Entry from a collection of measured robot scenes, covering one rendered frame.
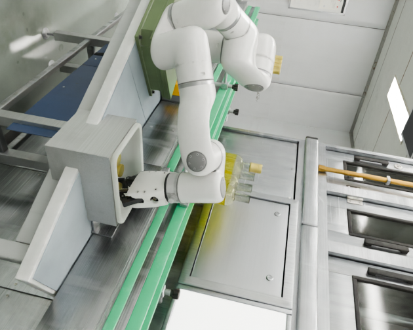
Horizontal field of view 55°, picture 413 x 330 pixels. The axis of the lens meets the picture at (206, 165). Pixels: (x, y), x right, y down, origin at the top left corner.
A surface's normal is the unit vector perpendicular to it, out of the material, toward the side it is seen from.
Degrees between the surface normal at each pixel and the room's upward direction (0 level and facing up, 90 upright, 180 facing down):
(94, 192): 90
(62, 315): 90
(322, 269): 90
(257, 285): 90
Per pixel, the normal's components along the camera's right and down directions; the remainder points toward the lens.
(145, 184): -0.23, -0.78
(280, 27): -0.22, 0.59
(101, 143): 0.07, -0.78
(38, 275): 0.97, 0.18
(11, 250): -0.03, -0.47
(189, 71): -0.22, 0.15
